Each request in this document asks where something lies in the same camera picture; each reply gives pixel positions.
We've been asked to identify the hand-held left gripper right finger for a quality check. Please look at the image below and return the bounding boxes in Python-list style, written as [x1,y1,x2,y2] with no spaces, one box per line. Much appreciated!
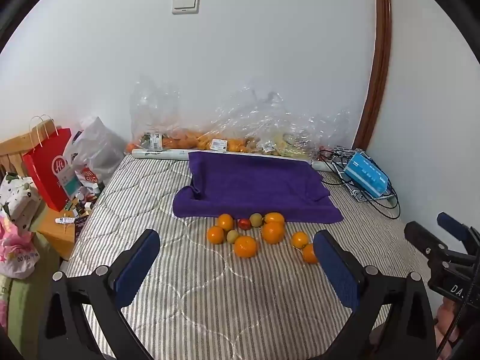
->
[313,229,437,360]

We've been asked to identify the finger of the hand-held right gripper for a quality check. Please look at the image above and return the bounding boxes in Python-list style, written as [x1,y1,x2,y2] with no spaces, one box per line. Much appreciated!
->
[437,212,480,250]
[404,221,451,261]

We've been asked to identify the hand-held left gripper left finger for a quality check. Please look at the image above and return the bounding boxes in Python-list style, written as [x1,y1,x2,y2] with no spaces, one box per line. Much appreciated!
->
[37,229,162,360]

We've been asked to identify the large orange tangerine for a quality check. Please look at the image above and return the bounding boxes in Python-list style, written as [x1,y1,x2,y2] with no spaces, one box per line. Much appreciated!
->
[261,222,286,245]

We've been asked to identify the person's right hand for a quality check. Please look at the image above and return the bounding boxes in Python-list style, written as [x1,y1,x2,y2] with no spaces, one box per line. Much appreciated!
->
[435,302,464,359]

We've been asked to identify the cluster of small bottles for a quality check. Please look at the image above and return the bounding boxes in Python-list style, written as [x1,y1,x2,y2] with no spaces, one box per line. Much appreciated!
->
[64,184,104,230]

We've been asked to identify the wooden nightstand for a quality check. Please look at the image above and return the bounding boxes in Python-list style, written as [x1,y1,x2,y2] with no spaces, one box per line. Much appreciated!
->
[35,195,98,261]

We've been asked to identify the blue tissue box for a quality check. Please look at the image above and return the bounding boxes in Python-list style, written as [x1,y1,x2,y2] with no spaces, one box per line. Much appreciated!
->
[344,150,391,198]

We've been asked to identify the purple towel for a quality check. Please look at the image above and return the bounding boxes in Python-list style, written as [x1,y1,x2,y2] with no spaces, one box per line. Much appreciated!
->
[172,150,345,225]

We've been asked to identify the white paper roll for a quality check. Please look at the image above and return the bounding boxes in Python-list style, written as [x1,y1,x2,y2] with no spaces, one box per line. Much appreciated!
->
[132,148,335,173]

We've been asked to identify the green cloth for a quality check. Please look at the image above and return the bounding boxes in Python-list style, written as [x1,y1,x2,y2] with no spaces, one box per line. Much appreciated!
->
[0,232,61,346]

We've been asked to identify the white plastic bag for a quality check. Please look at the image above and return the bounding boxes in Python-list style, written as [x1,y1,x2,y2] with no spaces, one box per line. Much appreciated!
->
[64,116,126,200]

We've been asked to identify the pink plastic bag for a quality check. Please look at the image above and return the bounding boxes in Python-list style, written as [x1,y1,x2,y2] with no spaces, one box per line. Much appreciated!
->
[0,214,38,280]

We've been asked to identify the red paper bag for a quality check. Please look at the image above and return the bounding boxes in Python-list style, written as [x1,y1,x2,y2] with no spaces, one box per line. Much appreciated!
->
[22,114,76,212]

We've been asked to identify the clear bag of red fruit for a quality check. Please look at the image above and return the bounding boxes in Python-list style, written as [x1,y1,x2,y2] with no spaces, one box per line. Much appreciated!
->
[311,109,354,160]

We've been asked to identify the clear bag of small tangerines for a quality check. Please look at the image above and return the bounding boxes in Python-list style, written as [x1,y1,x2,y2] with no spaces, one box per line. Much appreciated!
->
[127,77,181,154]

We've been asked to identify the clear bag of oranges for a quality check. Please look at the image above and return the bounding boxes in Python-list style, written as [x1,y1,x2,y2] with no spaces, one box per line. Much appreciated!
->
[165,116,259,155]

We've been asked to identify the clear bag of yellow fruit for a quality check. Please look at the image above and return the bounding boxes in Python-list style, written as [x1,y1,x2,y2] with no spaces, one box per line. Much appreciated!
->
[240,86,323,159]

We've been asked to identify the wooden headboard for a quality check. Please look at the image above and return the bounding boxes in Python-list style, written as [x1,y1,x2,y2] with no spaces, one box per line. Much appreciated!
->
[0,120,53,181]

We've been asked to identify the black cables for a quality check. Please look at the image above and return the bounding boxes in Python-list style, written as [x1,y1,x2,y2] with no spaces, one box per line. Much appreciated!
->
[319,148,401,220]

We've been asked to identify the white light switch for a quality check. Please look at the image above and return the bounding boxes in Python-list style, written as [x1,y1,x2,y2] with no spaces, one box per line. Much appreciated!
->
[172,0,201,16]

